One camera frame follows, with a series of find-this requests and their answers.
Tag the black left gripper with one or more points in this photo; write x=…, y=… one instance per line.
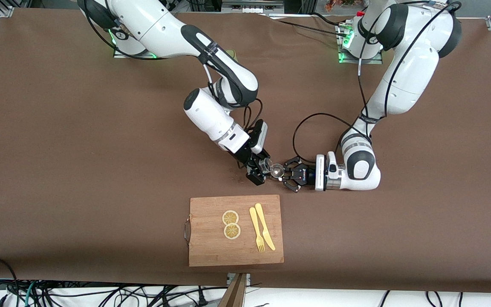
x=307, y=175

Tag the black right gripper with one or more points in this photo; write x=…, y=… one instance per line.
x=247, y=160

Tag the clear glass measuring cup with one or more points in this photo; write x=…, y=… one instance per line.
x=266, y=165

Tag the steel jigger shaker cup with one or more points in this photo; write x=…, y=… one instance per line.
x=277, y=170

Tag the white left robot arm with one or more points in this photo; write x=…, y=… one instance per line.
x=411, y=64

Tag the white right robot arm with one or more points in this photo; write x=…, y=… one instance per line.
x=156, y=30

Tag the yellow plastic knife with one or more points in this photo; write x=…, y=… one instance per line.
x=263, y=224

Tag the yellow plastic fork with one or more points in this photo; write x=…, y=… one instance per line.
x=255, y=224

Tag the round lemon slice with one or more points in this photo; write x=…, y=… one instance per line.
x=232, y=231
x=230, y=217

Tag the green sleeved glass bottle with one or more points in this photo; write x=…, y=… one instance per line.
x=231, y=54

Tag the brown wooden beam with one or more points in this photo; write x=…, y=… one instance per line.
x=235, y=294

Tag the grey power strip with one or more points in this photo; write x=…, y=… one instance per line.
x=249, y=7

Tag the brown table cover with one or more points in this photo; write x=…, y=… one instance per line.
x=79, y=149

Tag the small metal bracket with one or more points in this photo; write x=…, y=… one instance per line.
x=248, y=277

